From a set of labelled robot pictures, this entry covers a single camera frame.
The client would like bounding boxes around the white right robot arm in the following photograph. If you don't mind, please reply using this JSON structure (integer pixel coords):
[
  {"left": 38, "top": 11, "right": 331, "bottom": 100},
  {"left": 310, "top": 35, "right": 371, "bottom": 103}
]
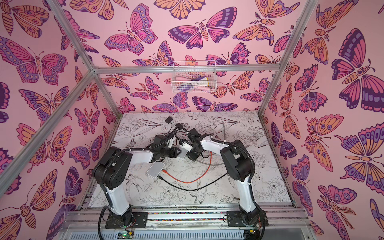
[{"left": 187, "top": 129, "right": 268, "bottom": 228}]

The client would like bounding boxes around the white wire basket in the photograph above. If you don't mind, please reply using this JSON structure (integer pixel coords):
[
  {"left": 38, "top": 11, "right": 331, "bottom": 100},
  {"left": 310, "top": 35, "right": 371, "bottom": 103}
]
[{"left": 170, "top": 60, "right": 218, "bottom": 94}]

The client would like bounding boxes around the orange ethernet cable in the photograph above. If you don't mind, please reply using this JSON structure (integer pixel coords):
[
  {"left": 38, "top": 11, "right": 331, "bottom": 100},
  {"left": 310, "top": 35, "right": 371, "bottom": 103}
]
[{"left": 161, "top": 151, "right": 213, "bottom": 184}]

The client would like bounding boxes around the white network switch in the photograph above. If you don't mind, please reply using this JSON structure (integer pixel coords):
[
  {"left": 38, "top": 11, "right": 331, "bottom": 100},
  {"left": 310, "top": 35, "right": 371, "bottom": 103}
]
[
  {"left": 147, "top": 162, "right": 165, "bottom": 179},
  {"left": 178, "top": 146, "right": 188, "bottom": 160}
]

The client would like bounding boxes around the black power adapter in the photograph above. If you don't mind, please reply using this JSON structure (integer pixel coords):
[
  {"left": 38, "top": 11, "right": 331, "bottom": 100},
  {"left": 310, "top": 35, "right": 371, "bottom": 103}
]
[
  {"left": 165, "top": 117, "right": 173, "bottom": 124},
  {"left": 175, "top": 123, "right": 184, "bottom": 130}
]

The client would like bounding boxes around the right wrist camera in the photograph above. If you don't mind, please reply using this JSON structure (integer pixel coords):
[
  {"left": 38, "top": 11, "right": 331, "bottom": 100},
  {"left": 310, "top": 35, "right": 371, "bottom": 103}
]
[{"left": 182, "top": 143, "right": 194, "bottom": 152}]

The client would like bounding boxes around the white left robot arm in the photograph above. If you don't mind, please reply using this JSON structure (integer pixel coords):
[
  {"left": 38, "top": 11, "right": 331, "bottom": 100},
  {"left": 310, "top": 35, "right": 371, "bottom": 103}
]
[{"left": 93, "top": 135, "right": 182, "bottom": 227}]

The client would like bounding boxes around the black power adapter left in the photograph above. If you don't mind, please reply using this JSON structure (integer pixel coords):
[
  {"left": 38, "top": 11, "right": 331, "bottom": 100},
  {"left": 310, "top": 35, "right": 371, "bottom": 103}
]
[{"left": 165, "top": 117, "right": 173, "bottom": 124}]

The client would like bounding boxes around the black power adapter right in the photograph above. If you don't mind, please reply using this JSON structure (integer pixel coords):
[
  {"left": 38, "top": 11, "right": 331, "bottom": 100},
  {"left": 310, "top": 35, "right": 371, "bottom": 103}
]
[{"left": 175, "top": 123, "right": 184, "bottom": 130}]

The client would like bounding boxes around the black ethernet cable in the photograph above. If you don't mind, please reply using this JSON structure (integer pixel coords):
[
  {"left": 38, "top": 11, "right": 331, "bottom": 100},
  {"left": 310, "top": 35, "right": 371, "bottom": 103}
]
[{"left": 158, "top": 172, "right": 229, "bottom": 192}]

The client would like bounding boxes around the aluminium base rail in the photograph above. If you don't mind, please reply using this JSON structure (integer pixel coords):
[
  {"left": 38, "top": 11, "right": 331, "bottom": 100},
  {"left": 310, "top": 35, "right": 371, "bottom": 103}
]
[{"left": 58, "top": 203, "right": 316, "bottom": 240}]

